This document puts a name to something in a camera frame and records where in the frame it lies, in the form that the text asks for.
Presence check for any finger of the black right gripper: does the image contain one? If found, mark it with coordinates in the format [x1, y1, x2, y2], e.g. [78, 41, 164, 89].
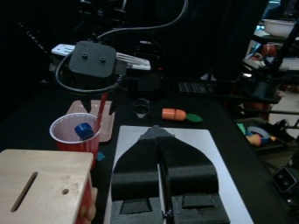
[107, 86, 119, 116]
[82, 84, 97, 116]

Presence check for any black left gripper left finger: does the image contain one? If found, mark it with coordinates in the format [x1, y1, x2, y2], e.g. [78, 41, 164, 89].
[110, 125, 165, 224]

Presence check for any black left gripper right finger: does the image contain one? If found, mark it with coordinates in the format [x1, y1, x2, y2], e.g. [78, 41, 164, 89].
[157, 128, 232, 224]

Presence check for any small metal cup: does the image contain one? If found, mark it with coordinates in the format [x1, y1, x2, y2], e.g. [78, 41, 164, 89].
[133, 98, 153, 118]

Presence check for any blue toy utensil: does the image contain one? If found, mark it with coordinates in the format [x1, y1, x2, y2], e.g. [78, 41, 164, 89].
[74, 122, 97, 140]

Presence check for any small teal piece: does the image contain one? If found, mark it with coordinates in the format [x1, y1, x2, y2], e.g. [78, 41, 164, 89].
[97, 150, 109, 162]

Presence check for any white perforated bar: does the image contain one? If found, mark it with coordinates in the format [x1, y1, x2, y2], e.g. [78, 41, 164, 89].
[51, 43, 153, 72]

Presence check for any white plastic cutting board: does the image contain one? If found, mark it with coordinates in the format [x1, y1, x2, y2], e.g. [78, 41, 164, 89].
[103, 125, 257, 224]

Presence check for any red plastic cup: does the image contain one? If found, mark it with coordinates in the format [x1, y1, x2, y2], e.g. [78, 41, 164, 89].
[50, 112, 103, 165]

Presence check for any orange toy carrot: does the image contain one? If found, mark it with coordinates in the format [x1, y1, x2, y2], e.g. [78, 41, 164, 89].
[162, 108, 205, 123]

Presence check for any white tape roll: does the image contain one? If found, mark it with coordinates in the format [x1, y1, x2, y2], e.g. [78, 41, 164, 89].
[248, 125, 273, 142]

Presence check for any wooden box with red drawer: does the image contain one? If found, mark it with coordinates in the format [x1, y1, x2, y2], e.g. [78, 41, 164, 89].
[0, 149, 99, 224]

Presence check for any white bowl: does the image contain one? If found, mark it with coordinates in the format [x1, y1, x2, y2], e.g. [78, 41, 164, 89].
[262, 18, 296, 38]

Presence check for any black camera box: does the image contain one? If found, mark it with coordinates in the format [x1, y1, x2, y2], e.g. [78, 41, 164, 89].
[273, 165, 299, 194]

